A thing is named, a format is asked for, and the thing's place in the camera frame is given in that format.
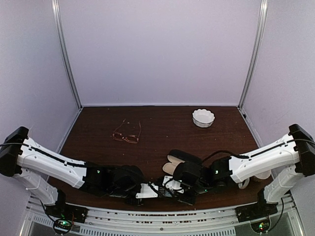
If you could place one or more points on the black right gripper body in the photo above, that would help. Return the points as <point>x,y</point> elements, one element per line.
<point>190,201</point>

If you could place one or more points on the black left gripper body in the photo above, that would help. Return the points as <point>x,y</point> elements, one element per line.
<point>138,203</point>

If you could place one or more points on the light blue cloth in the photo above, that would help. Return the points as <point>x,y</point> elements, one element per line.
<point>164,192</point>

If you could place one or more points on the black woven glasses case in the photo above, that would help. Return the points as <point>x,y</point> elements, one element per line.
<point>170,166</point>

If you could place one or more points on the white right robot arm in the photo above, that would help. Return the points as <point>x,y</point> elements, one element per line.
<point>223,169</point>

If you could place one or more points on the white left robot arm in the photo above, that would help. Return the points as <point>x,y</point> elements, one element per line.
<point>26,160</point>

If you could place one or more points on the white patterned mug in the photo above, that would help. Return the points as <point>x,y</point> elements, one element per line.
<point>244,184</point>

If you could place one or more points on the white cream bowl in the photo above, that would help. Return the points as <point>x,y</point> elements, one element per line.
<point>262,176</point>

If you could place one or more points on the white scalloped ceramic dish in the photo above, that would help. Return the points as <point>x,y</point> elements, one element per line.
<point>203,118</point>

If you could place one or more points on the aluminium front frame rail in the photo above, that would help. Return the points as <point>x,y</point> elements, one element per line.
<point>209,222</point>

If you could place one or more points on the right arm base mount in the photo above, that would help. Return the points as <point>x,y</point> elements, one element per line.
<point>259,214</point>

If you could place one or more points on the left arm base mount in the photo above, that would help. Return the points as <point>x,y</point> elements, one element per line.
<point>64,215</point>

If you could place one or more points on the aluminium right corner post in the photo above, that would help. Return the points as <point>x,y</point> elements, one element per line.
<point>255,51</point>

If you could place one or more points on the aluminium corner post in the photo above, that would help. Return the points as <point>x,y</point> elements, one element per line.
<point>65,56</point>
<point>255,51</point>

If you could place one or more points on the aluminium left corner post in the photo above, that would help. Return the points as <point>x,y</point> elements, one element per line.
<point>65,56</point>

